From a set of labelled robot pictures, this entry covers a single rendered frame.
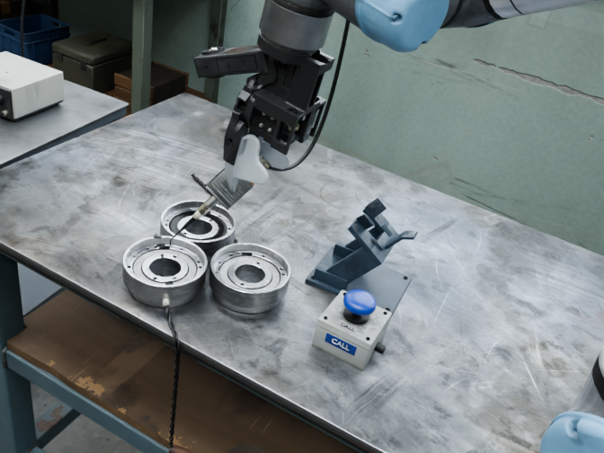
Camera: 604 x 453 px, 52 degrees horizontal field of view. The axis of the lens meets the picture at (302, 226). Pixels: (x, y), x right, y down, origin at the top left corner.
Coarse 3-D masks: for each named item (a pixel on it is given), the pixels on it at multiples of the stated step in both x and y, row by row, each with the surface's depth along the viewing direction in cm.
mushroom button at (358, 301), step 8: (344, 296) 74; (352, 296) 73; (360, 296) 74; (368, 296) 74; (344, 304) 73; (352, 304) 72; (360, 304) 72; (368, 304) 73; (376, 304) 74; (352, 312) 72; (360, 312) 72; (368, 312) 72
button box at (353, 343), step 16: (336, 304) 76; (320, 320) 73; (336, 320) 74; (352, 320) 74; (368, 320) 74; (384, 320) 75; (320, 336) 74; (336, 336) 73; (352, 336) 72; (368, 336) 72; (384, 336) 79; (336, 352) 74; (352, 352) 73; (368, 352) 72
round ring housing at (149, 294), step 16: (144, 240) 81; (160, 240) 82; (176, 240) 83; (128, 256) 79; (160, 256) 81; (176, 256) 81; (192, 256) 82; (128, 272) 75; (144, 272) 77; (160, 272) 82; (176, 272) 81; (128, 288) 76; (144, 288) 75; (160, 288) 74; (176, 288) 75; (192, 288) 77; (160, 304) 76; (176, 304) 77
